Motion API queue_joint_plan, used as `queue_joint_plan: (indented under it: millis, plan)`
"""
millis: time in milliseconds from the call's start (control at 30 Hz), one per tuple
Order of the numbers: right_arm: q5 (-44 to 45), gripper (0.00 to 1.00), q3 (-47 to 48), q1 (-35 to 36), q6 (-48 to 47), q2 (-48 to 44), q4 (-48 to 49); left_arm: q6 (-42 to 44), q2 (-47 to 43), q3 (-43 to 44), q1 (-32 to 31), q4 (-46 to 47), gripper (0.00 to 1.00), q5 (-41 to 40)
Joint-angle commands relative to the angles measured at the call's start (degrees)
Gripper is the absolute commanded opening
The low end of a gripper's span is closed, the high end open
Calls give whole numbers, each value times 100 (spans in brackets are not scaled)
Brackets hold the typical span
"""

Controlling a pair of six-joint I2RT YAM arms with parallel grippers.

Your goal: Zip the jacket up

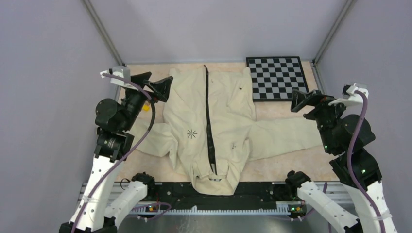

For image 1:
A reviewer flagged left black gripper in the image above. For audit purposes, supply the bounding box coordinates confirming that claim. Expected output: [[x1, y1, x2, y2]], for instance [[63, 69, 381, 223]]
[[121, 71, 173, 131]]

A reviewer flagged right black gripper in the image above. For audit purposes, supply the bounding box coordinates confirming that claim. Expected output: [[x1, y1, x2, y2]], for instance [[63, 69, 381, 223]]
[[289, 88, 353, 152]]

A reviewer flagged cream zip-up jacket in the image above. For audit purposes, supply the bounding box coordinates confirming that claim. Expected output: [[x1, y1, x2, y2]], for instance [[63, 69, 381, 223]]
[[131, 67, 322, 196]]

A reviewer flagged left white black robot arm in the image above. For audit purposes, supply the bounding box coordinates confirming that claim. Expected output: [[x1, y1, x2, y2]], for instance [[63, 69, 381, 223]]
[[59, 67, 173, 233]]

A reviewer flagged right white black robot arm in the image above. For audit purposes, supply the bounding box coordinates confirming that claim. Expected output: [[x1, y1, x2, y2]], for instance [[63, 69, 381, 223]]
[[285, 85, 397, 233]]

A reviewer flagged black white checkerboard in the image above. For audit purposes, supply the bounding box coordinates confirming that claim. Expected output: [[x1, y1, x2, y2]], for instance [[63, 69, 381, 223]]
[[245, 56, 309, 102]]

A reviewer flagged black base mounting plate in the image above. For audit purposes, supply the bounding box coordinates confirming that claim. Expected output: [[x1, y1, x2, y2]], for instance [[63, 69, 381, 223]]
[[144, 182, 302, 211]]

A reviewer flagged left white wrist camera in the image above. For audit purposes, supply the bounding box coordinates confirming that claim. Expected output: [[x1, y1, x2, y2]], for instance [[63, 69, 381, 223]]
[[100, 66, 132, 88]]

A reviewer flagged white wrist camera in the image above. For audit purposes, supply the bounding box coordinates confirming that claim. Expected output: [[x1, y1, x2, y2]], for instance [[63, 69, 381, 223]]
[[100, 66, 132, 88], [328, 83, 369, 107]]

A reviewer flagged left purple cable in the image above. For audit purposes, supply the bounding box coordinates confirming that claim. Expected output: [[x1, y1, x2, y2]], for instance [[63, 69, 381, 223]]
[[71, 73, 156, 233]]

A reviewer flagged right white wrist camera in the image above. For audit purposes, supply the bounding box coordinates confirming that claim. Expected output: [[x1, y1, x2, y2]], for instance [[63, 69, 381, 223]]
[[328, 83, 369, 107]]

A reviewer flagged aluminium frame rail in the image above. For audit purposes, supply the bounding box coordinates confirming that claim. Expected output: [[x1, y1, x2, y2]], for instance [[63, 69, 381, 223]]
[[79, 182, 358, 222]]

